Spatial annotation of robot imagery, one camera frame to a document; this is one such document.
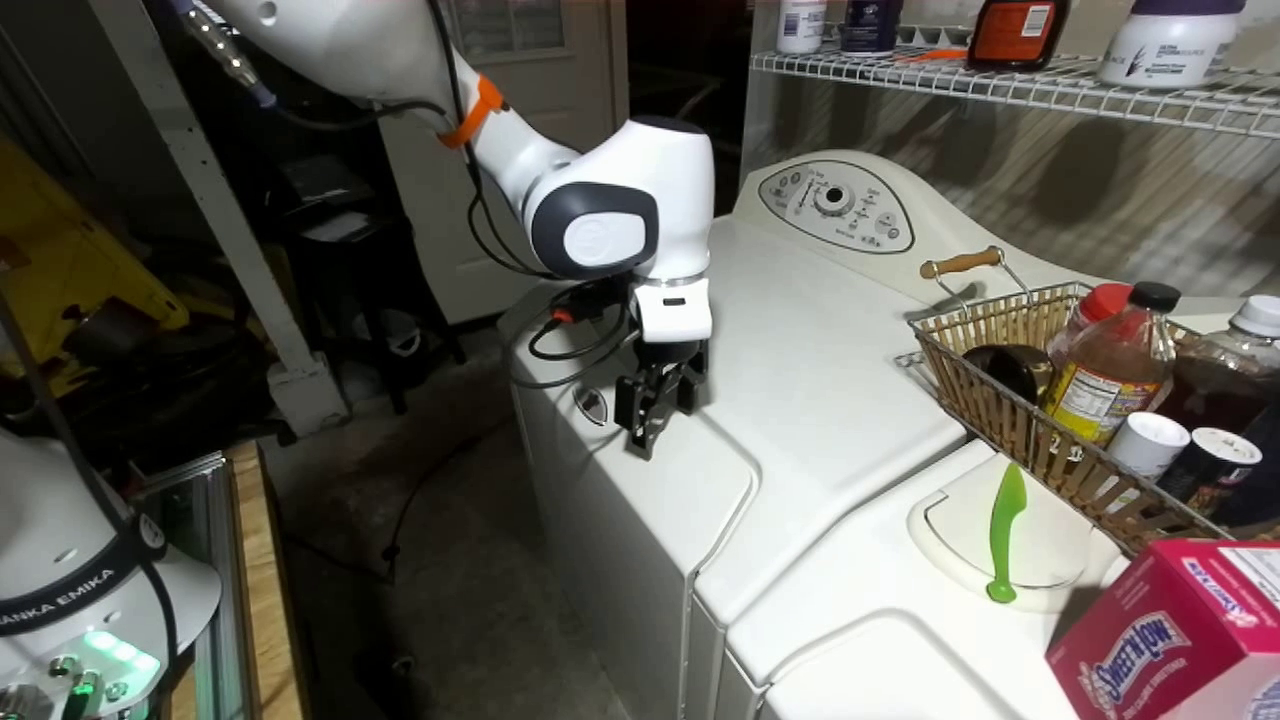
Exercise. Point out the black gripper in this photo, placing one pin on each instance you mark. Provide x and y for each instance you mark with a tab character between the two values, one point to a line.
673	360

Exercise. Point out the white washer lid with emblem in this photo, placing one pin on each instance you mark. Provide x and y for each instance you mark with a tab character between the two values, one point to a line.
702	500

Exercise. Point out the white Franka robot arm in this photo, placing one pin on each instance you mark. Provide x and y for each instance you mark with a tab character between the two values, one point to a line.
624	172

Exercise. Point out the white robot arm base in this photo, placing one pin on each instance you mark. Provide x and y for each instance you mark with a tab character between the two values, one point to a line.
55	535

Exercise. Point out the white top-load washing machine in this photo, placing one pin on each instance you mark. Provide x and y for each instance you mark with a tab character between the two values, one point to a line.
824	346

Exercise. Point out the white dryer machine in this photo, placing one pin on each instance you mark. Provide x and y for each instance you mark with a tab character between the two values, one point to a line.
854	587

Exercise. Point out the grey washer dial knob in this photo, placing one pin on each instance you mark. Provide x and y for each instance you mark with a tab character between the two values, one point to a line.
835	198

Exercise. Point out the tan bone-shaped object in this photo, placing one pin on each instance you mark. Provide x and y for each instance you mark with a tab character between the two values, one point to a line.
961	261

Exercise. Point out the black shop equipment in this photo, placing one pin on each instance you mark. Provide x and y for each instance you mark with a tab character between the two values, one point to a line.
344	294

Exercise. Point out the black round jar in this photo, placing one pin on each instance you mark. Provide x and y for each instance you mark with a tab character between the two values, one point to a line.
1007	369

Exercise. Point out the green plastic brush tool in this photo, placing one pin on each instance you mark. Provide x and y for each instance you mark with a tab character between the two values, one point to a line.
1007	521

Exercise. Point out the small white bottle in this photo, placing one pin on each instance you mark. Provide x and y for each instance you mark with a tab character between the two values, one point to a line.
803	25

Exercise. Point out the dark blue bottle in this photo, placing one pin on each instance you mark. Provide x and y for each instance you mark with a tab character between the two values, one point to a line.
872	21

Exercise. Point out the amber bottle with red cap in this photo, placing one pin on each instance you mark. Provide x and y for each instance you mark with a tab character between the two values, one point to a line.
1107	375

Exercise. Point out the wooden plank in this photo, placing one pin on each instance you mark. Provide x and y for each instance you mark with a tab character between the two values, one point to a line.
265	601

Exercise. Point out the small white capped container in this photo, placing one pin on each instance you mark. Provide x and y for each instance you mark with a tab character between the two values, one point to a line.
1147	444

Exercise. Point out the dark red detergent bottle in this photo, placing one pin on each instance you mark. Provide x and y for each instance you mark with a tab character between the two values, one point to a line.
1018	30

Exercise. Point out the dark bottle with black cap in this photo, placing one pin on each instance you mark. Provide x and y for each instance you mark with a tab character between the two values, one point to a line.
1194	387

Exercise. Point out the pink cardboard box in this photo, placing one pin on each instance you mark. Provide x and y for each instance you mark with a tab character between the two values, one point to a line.
1161	641

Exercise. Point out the black container with white lid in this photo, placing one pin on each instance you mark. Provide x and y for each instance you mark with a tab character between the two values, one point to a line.
1214	459

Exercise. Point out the clear bottle with white cap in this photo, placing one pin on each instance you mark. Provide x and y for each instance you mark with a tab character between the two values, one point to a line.
1259	323

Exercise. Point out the white tub with purple lid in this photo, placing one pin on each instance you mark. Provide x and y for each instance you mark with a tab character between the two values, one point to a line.
1174	40

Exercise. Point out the yellow plastic object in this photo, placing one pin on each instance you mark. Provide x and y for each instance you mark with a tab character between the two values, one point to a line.
55	254

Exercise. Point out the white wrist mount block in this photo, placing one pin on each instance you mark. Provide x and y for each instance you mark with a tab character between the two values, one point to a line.
673	313

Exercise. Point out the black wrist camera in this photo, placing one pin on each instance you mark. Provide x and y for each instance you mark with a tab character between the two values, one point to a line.
600	296

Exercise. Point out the grey metal post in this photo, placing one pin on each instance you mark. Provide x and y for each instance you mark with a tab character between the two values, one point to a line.
221	201

